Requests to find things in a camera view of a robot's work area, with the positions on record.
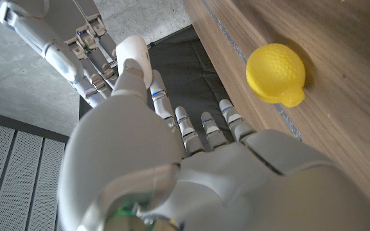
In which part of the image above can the yellow lemon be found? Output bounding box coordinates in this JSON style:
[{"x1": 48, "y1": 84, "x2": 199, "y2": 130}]
[{"x1": 245, "y1": 42, "x2": 306, "y2": 108}]

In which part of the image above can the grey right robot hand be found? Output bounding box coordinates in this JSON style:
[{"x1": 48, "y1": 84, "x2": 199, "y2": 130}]
[{"x1": 0, "y1": 0, "x2": 120, "y2": 108}]

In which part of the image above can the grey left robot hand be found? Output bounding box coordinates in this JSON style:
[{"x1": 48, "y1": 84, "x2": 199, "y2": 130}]
[{"x1": 56, "y1": 57, "x2": 370, "y2": 231}]

